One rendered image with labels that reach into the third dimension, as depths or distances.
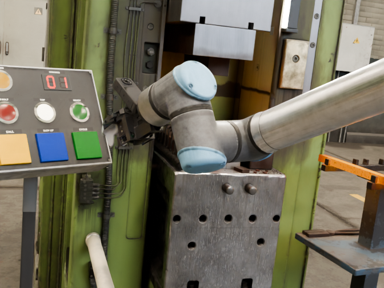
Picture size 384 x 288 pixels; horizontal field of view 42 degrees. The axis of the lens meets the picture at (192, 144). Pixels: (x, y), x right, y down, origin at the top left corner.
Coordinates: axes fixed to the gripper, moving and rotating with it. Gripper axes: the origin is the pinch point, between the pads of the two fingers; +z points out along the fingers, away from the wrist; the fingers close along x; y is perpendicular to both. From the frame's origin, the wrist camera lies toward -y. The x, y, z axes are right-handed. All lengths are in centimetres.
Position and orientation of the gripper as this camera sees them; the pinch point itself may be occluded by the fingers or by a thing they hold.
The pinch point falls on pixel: (106, 130)
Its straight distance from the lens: 129.0
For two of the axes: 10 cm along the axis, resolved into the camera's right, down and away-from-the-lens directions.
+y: 2.5, 9.5, -2.1
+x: 7.4, -0.5, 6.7
